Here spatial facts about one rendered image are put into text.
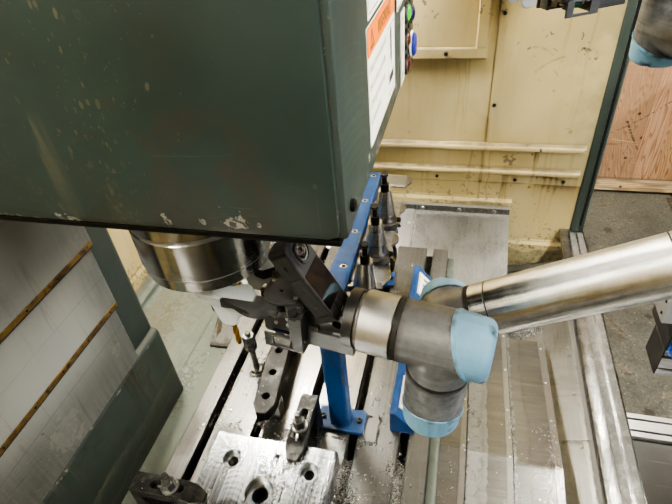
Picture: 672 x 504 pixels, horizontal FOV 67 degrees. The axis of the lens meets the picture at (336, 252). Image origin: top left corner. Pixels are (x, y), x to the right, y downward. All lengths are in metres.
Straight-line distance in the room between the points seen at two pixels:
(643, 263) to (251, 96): 0.48
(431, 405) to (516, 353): 0.89
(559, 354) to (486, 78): 0.79
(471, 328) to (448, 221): 1.17
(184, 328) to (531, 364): 1.11
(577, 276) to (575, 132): 0.98
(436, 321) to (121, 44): 0.39
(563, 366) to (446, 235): 0.52
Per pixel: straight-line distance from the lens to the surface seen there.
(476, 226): 1.71
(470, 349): 0.56
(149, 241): 0.56
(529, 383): 1.43
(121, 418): 1.38
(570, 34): 1.52
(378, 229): 0.92
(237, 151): 0.39
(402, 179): 1.19
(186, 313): 1.89
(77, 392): 1.20
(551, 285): 0.68
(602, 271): 0.67
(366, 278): 0.84
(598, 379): 1.38
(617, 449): 1.28
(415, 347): 0.56
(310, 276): 0.56
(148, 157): 0.43
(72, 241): 1.10
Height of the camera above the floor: 1.83
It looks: 39 degrees down
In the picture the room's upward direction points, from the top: 6 degrees counter-clockwise
